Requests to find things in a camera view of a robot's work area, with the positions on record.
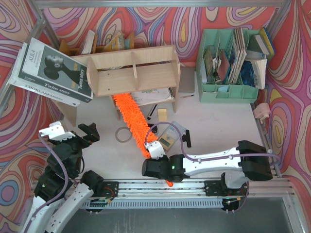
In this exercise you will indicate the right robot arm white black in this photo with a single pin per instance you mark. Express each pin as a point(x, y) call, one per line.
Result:
point(246, 162)

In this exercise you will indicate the open white book in organizer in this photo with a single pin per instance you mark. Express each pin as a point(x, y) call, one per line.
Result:
point(259, 69)

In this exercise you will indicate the small calculator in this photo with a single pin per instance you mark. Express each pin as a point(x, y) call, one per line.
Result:
point(170, 135)

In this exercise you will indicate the aluminium mounting rail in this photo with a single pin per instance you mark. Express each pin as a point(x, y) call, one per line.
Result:
point(196, 187)

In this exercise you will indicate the spiral notebook under shelf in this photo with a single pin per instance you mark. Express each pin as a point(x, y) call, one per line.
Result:
point(152, 96)

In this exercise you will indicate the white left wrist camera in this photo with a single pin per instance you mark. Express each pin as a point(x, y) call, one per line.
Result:
point(56, 132)

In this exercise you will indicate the red booklet in organizer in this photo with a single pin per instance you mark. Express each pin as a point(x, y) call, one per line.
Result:
point(223, 65)

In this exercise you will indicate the black white Twins story book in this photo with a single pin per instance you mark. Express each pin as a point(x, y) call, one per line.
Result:
point(55, 71)

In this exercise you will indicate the silver black stapler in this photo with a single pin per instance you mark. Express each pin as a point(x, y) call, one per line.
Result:
point(153, 128)

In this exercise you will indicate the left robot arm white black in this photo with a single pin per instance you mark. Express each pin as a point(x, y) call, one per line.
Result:
point(63, 187)

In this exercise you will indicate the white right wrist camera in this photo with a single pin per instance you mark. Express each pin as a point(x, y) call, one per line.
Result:
point(155, 150)

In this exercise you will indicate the white book under top book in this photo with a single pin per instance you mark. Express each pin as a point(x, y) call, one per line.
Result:
point(33, 87)

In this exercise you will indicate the stack of thin beige books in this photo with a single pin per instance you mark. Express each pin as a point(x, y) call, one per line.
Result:
point(237, 56)

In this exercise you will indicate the mint green desk organizer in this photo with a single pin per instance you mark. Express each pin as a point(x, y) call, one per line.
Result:
point(210, 87)

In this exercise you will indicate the wooden bookshelf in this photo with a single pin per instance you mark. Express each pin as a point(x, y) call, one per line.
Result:
point(127, 71)

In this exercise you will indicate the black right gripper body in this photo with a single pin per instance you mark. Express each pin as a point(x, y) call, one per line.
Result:
point(150, 168)

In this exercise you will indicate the masking tape roll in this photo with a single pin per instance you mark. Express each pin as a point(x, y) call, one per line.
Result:
point(123, 134)

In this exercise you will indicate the black white marker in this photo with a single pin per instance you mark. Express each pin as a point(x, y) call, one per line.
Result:
point(153, 108)

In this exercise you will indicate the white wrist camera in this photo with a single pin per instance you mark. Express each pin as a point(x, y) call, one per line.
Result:
point(155, 150)
point(56, 132)

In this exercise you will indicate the orange chenille duster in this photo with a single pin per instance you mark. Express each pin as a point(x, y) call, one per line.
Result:
point(136, 122)

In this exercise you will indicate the blue yellow book in organizer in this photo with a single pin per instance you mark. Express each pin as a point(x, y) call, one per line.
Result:
point(264, 42)

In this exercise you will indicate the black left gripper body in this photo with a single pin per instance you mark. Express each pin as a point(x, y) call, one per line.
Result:
point(81, 139)

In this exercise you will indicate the pink pig figurine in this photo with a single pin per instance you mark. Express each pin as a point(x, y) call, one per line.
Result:
point(262, 112)

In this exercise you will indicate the yellow sticky notes pad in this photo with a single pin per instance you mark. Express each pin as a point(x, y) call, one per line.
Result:
point(162, 114)

